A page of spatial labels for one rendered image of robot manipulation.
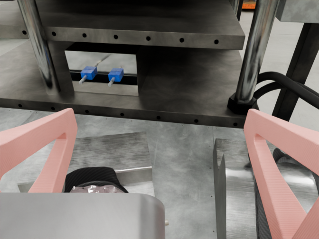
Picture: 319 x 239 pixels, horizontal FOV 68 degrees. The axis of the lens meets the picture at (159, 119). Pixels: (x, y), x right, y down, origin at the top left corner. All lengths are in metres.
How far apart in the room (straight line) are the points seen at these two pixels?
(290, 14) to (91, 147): 0.74
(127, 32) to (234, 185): 0.62
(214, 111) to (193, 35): 0.28
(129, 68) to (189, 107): 0.27
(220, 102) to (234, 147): 0.34
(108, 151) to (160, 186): 0.16
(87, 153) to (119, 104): 0.41
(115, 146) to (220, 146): 0.27
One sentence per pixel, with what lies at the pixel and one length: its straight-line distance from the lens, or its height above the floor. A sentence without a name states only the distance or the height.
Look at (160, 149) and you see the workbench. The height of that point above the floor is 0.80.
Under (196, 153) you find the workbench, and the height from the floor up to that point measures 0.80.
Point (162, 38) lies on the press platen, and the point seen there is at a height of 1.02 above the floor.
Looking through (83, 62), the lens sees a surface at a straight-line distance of 0.96.
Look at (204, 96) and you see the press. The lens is 0.97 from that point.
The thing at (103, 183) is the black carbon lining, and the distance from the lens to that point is 0.53.
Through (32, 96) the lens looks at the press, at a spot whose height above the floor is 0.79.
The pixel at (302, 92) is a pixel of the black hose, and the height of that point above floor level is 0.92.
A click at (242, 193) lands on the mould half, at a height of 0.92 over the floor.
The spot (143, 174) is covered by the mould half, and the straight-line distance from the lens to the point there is 0.50.
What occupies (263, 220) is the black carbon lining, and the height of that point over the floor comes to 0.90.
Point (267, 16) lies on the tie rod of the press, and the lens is 0.78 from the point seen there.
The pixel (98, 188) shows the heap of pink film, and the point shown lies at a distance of 0.50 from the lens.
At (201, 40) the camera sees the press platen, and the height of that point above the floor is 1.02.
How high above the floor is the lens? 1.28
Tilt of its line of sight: 37 degrees down
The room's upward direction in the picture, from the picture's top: straight up
